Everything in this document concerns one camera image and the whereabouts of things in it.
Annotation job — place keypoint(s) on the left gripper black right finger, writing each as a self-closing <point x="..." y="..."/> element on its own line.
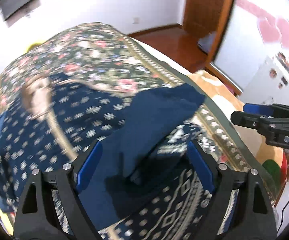
<point x="239" y="207"/>

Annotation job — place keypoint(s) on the white wall socket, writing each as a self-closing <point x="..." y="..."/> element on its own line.
<point x="136" y="20"/>

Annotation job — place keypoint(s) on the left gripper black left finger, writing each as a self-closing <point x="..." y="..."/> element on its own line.
<point x="50" y="207"/>

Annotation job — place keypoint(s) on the navy patterned hooded garment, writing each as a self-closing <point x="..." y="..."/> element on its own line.
<point x="143" y="187"/>

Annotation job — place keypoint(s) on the white sliding door with hearts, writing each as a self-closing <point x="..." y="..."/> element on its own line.
<point x="254" y="52"/>

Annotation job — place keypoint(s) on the green floral bedspread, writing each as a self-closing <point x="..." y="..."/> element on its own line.
<point x="99" y="53"/>

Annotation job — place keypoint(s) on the beige patterned blanket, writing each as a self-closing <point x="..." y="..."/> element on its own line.
<point x="255" y="142"/>

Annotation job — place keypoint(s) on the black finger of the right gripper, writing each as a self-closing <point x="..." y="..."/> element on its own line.
<point x="265" y="110"/>
<point x="245" y="119"/>

